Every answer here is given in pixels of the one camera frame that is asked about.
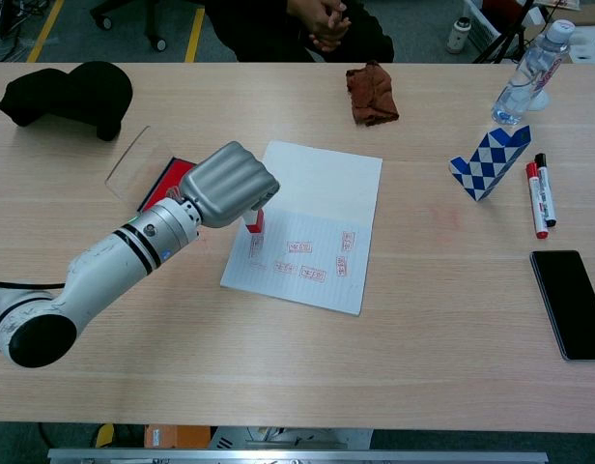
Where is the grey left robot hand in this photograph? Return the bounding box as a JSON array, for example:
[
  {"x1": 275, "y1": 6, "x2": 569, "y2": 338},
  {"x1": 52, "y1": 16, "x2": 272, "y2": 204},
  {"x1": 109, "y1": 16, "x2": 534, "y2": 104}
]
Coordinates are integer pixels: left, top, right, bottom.
[{"x1": 180, "y1": 140, "x2": 281, "y2": 229}]

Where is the red rubber stamp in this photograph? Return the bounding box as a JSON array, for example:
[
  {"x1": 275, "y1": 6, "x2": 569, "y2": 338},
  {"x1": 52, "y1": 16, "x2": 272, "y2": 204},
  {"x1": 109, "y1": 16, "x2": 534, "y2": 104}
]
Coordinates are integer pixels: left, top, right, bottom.
[{"x1": 243, "y1": 207, "x2": 267, "y2": 235}]

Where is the red ink pad with lid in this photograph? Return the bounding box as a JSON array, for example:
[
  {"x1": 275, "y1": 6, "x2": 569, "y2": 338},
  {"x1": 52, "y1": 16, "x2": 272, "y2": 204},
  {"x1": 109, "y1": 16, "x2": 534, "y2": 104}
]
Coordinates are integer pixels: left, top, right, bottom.
[{"x1": 103, "y1": 125, "x2": 198, "y2": 214}]

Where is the white lined notepad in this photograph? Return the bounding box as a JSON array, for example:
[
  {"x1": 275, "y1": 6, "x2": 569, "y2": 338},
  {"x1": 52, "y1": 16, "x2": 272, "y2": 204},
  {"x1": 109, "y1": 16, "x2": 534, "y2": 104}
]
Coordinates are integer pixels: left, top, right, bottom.
[{"x1": 219, "y1": 139, "x2": 383, "y2": 318}]

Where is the person in black clothes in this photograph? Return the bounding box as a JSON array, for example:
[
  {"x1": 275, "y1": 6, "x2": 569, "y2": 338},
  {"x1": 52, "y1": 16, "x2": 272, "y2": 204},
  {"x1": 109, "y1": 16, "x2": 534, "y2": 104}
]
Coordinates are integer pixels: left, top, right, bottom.
[{"x1": 204, "y1": 0, "x2": 396, "y2": 64}]

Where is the brown cloth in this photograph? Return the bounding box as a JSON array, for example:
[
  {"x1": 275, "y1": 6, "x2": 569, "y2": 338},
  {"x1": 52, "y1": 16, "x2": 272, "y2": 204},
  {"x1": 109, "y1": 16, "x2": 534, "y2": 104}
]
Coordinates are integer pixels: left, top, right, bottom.
[{"x1": 345, "y1": 59, "x2": 401, "y2": 128}]

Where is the black office chair base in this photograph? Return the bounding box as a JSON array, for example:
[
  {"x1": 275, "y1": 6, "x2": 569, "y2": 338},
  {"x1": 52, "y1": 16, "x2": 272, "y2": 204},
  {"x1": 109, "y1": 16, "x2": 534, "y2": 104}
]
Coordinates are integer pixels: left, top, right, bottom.
[{"x1": 88, "y1": 0, "x2": 207, "y2": 53}]

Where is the black knit hat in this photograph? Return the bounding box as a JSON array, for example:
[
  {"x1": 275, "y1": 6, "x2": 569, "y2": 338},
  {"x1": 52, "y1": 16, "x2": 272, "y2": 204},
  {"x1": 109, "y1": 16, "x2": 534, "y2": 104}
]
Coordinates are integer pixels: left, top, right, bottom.
[{"x1": 0, "y1": 60, "x2": 134, "y2": 142}]

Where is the blue white snake puzzle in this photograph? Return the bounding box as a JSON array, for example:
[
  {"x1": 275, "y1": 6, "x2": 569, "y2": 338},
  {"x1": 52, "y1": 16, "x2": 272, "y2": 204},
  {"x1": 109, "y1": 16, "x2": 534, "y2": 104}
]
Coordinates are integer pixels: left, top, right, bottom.
[{"x1": 448, "y1": 124, "x2": 532, "y2": 202}]

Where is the orange box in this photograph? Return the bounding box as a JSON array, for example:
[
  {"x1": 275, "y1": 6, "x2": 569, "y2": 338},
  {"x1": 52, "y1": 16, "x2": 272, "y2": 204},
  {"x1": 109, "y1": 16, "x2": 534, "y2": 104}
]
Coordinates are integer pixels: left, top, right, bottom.
[{"x1": 143, "y1": 423, "x2": 213, "y2": 450}]

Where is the white thermos bottle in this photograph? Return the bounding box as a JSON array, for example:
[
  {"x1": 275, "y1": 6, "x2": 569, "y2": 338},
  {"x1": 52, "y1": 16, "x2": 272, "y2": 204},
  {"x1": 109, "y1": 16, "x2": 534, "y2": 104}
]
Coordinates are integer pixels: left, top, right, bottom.
[{"x1": 445, "y1": 16, "x2": 472, "y2": 54}]

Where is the black tripod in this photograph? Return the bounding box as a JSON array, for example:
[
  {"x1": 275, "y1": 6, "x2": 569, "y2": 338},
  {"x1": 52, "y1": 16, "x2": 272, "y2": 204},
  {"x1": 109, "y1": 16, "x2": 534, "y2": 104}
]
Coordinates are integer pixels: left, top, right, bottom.
[{"x1": 472, "y1": 0, "x2": 545, "y2": 65}]

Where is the red whiteboard marker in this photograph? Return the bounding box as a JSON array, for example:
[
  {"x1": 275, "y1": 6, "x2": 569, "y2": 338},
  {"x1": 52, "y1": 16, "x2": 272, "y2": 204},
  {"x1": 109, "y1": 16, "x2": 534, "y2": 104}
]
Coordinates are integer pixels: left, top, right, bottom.
[{"x1": 525, "y1": 161, "x2": 550, "y2": 240}]

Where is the clear plastic water bottle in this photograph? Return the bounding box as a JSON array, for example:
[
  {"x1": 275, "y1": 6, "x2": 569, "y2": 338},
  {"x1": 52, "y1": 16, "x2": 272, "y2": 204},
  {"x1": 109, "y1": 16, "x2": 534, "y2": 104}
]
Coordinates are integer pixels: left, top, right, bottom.
[{"x1": 491, "y1": 18, "x2": 577, "y2": 127}]

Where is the black whiteboard marker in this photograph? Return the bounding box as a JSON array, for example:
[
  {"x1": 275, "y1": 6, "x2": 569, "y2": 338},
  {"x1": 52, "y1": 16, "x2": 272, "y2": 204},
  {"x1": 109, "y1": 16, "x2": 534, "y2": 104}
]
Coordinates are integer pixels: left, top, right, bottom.
[{"x1": 534, "y1": 152, "x2": 558, "y2": 229}]

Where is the black smartphone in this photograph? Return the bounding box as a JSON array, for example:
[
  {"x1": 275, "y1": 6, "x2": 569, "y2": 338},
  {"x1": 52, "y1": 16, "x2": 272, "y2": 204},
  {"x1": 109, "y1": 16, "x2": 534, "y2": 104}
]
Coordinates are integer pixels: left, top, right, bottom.
[{"x1": 528, "y1": 249, "x2": 595, "y2": 363}]

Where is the white foam box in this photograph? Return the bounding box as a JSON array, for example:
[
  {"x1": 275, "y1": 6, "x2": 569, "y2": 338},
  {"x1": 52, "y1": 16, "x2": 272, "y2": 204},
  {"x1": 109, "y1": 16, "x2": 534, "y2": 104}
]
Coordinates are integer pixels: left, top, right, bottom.
[{"x1": 565, "y1": 21, "x2": 595, "y2": 67}]

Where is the dark arm cable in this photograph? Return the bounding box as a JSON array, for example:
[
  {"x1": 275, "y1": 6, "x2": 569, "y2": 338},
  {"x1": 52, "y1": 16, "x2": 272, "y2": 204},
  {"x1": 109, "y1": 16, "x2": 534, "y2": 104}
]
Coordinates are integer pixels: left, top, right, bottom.
[{"x1": 0, "y1": 278, "x2": 67, "y2": 291}]

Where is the aluminium rail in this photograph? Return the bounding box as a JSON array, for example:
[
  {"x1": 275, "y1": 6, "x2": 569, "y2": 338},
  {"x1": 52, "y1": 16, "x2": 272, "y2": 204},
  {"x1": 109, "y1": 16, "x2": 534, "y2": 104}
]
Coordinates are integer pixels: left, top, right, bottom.
[{"x1": 46, "y1": 448, "x2": 550, "y2": 464}]

